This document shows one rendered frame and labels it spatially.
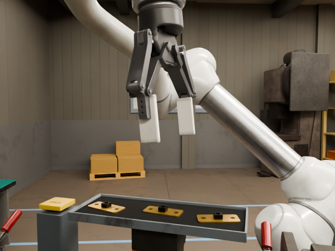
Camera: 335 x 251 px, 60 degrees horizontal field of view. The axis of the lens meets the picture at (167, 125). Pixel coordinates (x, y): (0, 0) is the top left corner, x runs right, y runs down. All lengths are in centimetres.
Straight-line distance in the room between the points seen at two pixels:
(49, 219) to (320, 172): 78
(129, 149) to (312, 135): 370
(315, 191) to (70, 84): 615
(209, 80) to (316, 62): 527
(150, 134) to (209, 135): 623
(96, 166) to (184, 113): 522
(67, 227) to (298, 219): 63
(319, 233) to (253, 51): 621
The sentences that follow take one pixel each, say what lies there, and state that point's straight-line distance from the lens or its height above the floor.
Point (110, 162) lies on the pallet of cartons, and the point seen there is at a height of 32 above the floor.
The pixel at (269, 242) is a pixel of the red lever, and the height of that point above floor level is 113.
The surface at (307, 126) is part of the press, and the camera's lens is 642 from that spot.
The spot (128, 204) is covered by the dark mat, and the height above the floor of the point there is 116.
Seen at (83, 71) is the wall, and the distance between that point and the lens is 671.
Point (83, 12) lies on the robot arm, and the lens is 63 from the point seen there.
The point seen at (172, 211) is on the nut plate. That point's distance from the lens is 65.
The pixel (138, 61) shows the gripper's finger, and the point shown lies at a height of 145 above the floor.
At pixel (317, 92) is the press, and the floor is 167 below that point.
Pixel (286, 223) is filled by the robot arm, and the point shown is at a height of 106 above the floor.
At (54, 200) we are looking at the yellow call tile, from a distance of 78.
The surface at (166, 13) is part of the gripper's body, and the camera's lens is 48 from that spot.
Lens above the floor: 139
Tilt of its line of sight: 4 degrees down
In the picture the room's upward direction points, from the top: straight up
